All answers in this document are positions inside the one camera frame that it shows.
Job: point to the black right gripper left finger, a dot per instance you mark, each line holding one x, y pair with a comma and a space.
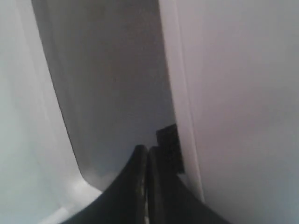
123, 202

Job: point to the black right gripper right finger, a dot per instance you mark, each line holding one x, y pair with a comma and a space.
169, 200

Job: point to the white microwave door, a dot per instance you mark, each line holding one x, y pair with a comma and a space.
82, 82

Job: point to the white microwave oven body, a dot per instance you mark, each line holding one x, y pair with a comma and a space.
234, 73

